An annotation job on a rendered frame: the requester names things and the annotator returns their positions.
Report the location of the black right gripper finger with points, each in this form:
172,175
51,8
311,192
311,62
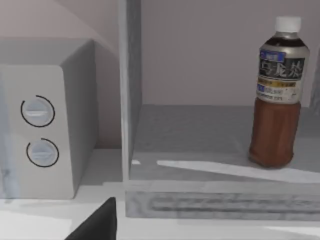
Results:
102,222

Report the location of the pale microwave oven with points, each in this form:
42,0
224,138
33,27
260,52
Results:
50,120

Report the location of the brown tea bottle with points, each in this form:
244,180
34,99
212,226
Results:
277,100

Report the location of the grey cabinet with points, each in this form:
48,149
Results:
190,155

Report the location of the round pale microwave knob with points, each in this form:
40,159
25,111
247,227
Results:
42,152
37,111

